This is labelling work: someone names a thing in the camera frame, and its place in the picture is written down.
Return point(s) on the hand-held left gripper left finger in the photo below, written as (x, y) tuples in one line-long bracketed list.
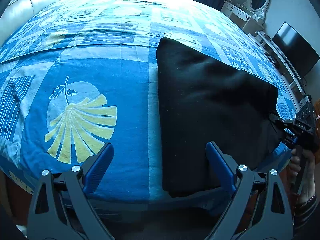
[(98, 168)]

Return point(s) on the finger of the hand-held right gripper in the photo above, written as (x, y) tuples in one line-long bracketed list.
[(283, 122), (290, 141)]

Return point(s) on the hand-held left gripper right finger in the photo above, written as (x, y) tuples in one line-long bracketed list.
[(221, 166)]

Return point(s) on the black pants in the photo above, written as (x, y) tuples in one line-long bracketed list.
[(212, 105)]

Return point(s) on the person's right forearm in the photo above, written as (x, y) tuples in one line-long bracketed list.
[(307, 212)]

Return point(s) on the person's right hand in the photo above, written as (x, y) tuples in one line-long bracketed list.
[(306, 180)]

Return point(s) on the white television stand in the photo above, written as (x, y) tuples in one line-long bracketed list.
[(282, 62)]

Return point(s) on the black flat television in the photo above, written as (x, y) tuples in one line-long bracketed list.
[(296, 50)]

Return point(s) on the blue patterned bedspread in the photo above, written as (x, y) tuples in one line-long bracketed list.
[(100, 62)]

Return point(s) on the white dressing table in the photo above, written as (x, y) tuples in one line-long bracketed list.
[(241, 17)]

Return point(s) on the white oval vanity mirror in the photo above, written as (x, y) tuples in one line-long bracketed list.
[(258, 1)]

